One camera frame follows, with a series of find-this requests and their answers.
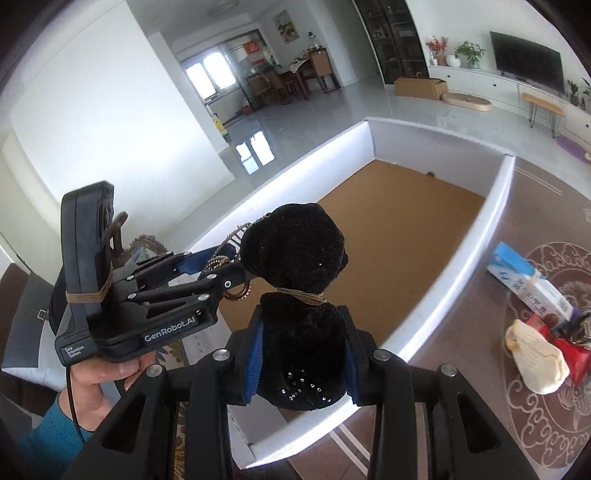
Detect green plant in white pot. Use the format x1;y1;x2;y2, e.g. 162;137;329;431
445;41;485;70

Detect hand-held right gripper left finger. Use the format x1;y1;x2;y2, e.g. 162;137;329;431
65;305;266;480

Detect person's left hand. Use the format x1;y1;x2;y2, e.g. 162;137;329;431
58;353;157;432

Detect cardboard box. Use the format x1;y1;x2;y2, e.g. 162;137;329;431
393;76;448;101

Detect black cable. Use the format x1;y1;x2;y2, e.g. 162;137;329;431
66;364;86;446

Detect window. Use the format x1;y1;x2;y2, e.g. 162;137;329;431
185;48;234;100

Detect black velvet hair bow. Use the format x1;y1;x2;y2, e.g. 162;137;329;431
240;202;356;411

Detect dark glass display cabinet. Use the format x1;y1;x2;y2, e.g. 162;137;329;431
355;0;430;85

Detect white television cabinet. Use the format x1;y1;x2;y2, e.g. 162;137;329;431
427;64;591;153

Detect person's left forearm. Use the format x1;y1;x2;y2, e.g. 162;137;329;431
14;392;100;480

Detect wooden bench with metal legs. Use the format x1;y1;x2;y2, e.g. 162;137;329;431
523;92;566;138

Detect black television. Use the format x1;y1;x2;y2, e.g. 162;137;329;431
489;31;565;97

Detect wall painting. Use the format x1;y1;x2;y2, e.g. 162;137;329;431
272;9;301;44

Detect red door sign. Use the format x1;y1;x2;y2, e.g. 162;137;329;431
243;41;269;68

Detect wooden dining table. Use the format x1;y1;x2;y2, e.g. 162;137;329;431
277;60;342;100

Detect purple mat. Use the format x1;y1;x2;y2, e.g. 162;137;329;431
554;134;591;160

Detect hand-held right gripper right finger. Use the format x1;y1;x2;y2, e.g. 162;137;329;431
342;307;541;480

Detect purple and teal item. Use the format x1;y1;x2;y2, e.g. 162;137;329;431
549;310;591;344

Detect brown patterned desktop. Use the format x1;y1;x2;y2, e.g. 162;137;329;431
277;154;591;480

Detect oval wooden board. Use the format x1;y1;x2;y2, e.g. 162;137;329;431
441;91;494;112

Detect wooden dining chair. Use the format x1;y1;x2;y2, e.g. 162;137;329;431
307;48;341;94

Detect blue and white medicine box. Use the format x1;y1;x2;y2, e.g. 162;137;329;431
487;242;575;326

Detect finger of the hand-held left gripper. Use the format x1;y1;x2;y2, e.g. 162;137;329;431
124;261;254;315
113;247;236;289

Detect large white box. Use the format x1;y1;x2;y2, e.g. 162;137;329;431
178;117;515;469

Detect red flower plant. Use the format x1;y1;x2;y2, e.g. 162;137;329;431
426;36;450;66

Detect grey cushion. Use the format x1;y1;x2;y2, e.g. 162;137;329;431
0;263;65;384

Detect red plastic item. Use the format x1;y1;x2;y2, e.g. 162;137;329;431
526;314;591;386

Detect cream fabric bundle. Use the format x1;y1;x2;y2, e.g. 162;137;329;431
505;319;571;395

